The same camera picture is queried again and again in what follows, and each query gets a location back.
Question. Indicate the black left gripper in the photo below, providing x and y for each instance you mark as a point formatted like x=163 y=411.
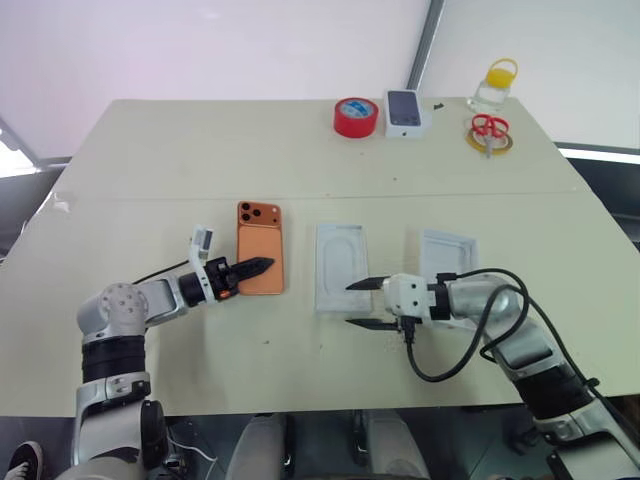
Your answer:
x=221 y=280

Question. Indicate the white phone box lid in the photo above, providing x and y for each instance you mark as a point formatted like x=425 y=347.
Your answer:
x=445 y=250

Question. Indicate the grey slanted frame post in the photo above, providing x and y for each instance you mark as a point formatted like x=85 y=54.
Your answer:
x=425 y=45

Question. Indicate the black sneaker with white sole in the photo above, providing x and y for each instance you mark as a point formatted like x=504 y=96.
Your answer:
x=25 y=460

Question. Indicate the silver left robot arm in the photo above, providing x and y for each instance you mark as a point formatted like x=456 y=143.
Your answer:
x=125 y=310

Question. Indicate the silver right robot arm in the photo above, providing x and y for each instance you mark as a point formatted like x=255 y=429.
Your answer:
x=520 y=330

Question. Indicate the clear jar with yellow lid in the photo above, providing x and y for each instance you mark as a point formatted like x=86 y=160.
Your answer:
x=492 y=90

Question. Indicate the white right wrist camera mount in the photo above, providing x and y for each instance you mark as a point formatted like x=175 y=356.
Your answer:
x=407 y=297

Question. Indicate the yellow tape roll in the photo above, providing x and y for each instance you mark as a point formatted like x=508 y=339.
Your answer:
x=507 y=142

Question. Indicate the orange smartphone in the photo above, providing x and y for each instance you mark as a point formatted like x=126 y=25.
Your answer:
x=260 y=245

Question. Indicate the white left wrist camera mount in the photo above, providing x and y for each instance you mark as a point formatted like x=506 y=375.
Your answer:
x=202 y=242

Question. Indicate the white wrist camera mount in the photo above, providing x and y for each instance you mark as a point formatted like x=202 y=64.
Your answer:
x=407 y=297
x=202 y=242

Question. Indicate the small black clip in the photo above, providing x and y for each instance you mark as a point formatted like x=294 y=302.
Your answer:
x=439 y=106

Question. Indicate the grey metal frame rail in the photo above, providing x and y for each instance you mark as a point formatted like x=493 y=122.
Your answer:
x=30 y=160
x=600 y=152

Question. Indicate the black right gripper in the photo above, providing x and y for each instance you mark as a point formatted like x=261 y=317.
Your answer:
x=402 y=323

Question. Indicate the white printed phone box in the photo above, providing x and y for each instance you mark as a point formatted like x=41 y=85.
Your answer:
x=405 y=112

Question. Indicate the grey rounded shape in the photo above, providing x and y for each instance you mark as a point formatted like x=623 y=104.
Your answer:
x=395 y=445
x=262 y=445

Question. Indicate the white phone box base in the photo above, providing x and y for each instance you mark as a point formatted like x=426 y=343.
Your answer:
x=342 y=260

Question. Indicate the red tape roll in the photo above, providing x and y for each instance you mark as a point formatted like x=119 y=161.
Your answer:
x=355 y=120

